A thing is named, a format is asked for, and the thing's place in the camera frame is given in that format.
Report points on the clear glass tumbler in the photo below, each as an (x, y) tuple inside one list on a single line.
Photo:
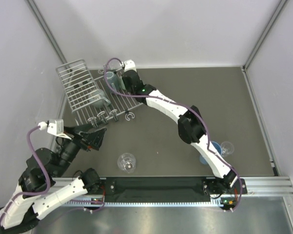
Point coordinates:
[(127, 162)]

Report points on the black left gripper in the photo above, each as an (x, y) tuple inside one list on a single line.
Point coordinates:
[(95, 138)]

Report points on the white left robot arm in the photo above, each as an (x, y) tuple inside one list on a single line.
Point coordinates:
[(31, 201)]

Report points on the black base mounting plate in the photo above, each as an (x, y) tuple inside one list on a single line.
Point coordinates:
[(157, 189)]

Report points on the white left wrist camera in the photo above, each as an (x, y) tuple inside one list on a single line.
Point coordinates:
[(54, 127)]

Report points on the blue plastic cup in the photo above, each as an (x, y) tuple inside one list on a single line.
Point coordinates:
[(217, 147)]

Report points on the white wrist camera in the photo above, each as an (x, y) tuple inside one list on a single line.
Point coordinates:
[(54, 127), (129, 65)]

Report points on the clear wine glass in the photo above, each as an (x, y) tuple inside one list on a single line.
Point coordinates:
[(227, 148)]

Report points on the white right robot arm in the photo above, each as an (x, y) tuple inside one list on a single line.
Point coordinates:
[(191, 128)]

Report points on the metal wire dish rack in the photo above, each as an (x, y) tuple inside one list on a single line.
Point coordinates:
[(78, 82)]

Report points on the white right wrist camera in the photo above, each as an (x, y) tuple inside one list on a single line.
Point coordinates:
[(129, 65)]

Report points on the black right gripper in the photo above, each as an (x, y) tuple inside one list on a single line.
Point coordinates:
[(125, 84)]

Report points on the blue-grey ceramic mug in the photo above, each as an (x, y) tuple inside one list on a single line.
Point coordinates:
[(112, 81)]

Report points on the small metal c-shaped hook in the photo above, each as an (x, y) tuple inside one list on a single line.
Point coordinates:
[(129, 116)]

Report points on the green teal mug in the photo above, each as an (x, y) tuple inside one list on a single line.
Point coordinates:
[(122, 85)]

